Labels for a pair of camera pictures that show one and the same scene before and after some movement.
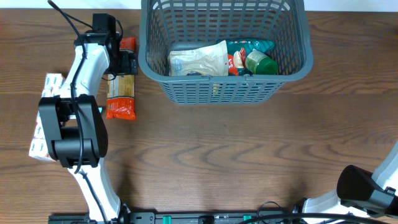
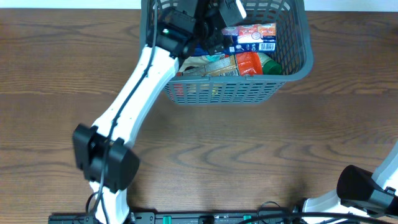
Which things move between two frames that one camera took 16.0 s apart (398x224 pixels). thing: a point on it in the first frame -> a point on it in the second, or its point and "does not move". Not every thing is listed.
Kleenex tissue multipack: [39, 147] -> [247, 38]
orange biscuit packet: [120, 104] -> [249, 64]
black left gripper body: [125, 63] -> [203, 28]
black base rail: [199, 218] does not move
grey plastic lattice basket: [164, 23] does not move
